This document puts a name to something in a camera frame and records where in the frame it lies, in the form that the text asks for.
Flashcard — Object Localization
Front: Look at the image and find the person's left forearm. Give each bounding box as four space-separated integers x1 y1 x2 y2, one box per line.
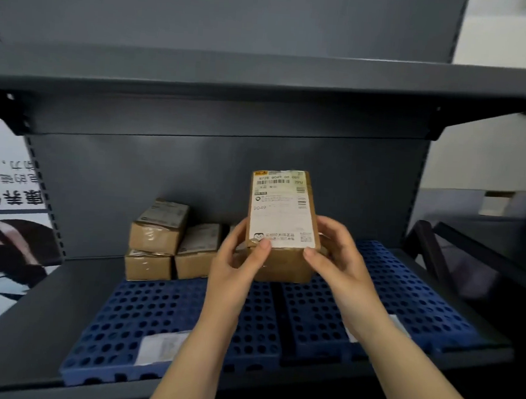
145 298 248 399

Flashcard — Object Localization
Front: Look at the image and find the black metal rack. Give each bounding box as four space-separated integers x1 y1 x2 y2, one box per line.
398 185 526 324

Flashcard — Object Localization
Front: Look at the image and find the printed wall poster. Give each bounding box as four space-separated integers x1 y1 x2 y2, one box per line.
0 116 74 351

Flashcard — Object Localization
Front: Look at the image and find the blue perforated plastic mat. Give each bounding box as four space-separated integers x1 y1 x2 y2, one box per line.
59 266 290 399
273 233 495 374

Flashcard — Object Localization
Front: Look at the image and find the person's right hand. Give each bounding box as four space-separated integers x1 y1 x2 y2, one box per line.
297 214 395 342

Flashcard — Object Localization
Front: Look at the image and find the tall labelled cardboard parcel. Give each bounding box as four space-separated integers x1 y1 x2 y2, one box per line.
242 167 327 286

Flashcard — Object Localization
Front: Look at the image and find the person's right forearm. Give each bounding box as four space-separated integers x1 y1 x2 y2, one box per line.
347 310 503 399

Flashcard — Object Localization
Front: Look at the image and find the white paper label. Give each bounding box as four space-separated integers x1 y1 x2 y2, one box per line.
136 327 192 369

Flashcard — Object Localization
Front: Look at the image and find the dark grey metal shelf unit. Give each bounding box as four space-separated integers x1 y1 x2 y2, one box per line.
0 0 526 399

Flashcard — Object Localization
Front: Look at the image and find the person's left hand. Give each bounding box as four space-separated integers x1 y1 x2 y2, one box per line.
204 216 274 320

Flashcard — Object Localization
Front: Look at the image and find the small taped cardboard parcel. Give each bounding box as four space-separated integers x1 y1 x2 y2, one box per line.
173 220 224 283
123 248 175 284
128 196 191 257

